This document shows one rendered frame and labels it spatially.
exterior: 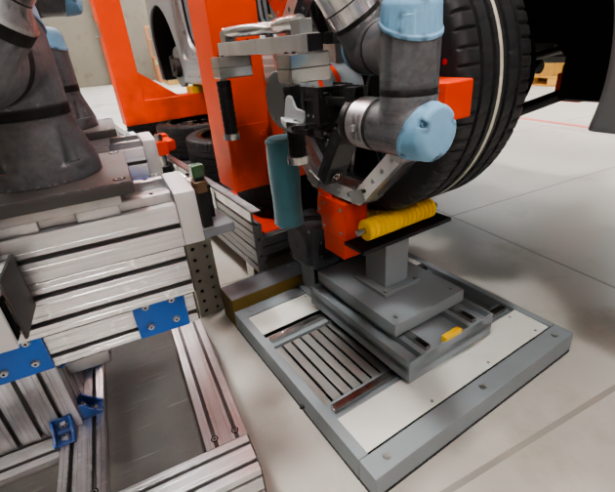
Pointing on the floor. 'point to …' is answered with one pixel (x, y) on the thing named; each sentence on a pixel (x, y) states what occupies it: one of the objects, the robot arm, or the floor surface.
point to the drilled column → (205, 277)
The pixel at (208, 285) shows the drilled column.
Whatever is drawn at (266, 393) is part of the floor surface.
